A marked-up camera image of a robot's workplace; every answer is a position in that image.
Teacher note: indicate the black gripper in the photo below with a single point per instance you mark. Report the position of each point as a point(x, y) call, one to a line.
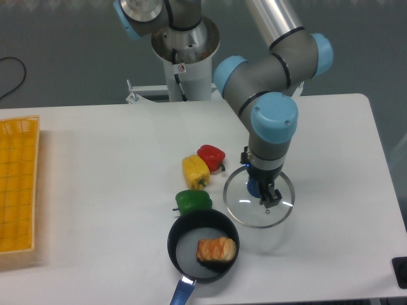
point(262, 174)

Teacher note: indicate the glass pot lid blue knob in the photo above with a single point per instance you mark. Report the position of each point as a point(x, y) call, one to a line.
point(243, 200)

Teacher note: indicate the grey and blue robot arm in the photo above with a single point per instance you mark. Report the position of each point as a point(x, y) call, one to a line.
point(255, 91)

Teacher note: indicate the red toy bell pepper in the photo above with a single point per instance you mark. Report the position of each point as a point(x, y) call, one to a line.
point(213, 157)

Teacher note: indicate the orange toy bread loaf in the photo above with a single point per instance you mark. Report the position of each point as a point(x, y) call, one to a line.
point(220, 249)

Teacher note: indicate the yellow toy bell pepper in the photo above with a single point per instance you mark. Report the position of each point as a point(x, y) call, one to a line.
point(196, 172)

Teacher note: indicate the green toy bell pepper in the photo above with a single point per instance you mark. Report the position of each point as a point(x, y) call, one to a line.
point(191, 200)

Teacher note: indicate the black device at table edge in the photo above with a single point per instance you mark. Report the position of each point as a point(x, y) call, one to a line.
point(400, 269)

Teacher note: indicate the yellow plastic basket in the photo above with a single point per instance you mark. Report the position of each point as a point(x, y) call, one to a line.
point(19, 162)

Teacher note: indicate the black pot with blue handle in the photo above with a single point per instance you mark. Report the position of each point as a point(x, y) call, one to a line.
point(182, 244)

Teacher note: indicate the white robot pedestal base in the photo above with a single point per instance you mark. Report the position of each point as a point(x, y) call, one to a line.
point(187, 62)

